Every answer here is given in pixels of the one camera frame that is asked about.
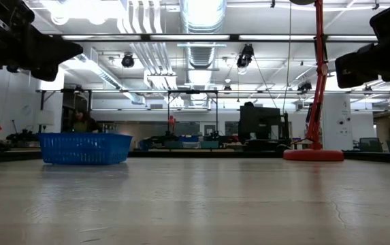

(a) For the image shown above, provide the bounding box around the black monitor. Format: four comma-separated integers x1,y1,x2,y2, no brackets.
238,101,293,150

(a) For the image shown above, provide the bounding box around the person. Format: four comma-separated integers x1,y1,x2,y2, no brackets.
65,108,101,134

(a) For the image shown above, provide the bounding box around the black overhead frame bar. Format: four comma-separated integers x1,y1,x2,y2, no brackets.
50,33,378,43

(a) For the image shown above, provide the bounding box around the red desk lamp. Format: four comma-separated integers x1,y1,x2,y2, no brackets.
282,0,345,163

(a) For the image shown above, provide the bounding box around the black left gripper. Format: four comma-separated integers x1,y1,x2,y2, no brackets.
0,0,84,82

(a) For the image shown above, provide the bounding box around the black metal background frame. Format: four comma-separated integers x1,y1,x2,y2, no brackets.
166,88,220,146

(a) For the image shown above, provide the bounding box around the black aluminium table frame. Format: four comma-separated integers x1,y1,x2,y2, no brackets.
0,148,390,165

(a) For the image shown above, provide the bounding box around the black hanging camera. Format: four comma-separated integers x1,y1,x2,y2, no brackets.
235,43,255,69
120,52,135,69

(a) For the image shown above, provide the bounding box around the blue plastic basket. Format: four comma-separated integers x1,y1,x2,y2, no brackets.
37,131,133,166

